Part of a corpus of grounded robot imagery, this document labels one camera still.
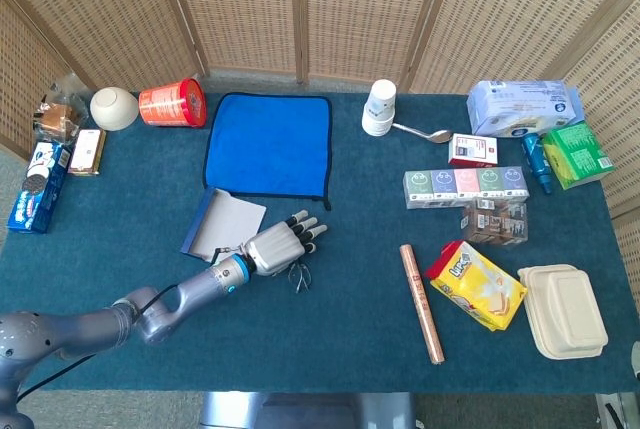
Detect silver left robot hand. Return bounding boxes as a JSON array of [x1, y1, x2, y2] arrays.
[[242, 208, 329, 278]]

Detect black wire eyeglasses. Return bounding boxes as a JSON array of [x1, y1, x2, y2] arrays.
[[288, 261, 313, 294]]

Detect blue cardboard glasses case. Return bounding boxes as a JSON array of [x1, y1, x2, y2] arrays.
[[179, 187, 268, 264]]

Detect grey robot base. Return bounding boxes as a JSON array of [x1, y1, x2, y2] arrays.
[[198, 391, 417, 429]]

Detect blue cloth with black trim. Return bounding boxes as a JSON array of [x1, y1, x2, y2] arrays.
[[202, 92, 334, 212]]

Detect stack of white paper cups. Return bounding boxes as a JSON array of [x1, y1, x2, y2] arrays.
[[361, 79, 398, 138]]

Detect orange canister with red lid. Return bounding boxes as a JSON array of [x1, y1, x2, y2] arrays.
[[138, 77, 208, 129]]

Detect metal spoon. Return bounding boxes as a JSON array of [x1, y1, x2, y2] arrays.
[[392, 122, 454, 145]]

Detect pastel tissue multipack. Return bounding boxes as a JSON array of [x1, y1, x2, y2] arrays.
[[402, 165, 530, 211]]

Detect yellow Lipo snack bag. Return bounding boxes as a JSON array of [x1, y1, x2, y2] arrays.
[[424, 240, 528, 333]]

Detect gold and brown box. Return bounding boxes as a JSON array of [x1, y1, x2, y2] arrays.
[[67, 128, 107, 178]]

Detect cream bowl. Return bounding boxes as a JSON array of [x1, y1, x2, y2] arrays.
[[89, 86, 140, 132]]

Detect small white and red box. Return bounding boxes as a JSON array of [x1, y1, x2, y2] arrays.
[[447, 132, 499, 169]]

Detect brown clear-wrapped box pack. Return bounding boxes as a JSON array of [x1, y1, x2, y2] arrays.
[[460, 198, 529, 249]]

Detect wicker folding screen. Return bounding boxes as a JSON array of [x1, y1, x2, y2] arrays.
[[0, 0, 640, 350]]

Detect blue Oreo cookie box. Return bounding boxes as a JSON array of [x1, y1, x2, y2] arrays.
[[6, 141, 72, 235]]

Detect clear bag with cake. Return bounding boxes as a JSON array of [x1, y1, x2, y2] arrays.
[[32, 73, 91, 145]]

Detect blue bottle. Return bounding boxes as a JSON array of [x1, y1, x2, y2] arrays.
[[520, 132, 554, 195]]

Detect large white-blue tissue pack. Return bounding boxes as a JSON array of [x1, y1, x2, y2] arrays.
[[466, 79, 585, 139]]

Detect cream takeout container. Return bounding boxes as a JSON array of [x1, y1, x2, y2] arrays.
[[517, 263, 610, 361]]

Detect green tissue pack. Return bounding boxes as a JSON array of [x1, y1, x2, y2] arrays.
[[541, 121, 616, 191]]

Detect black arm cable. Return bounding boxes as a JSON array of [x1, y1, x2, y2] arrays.
[[17, 283, 181, 403]]

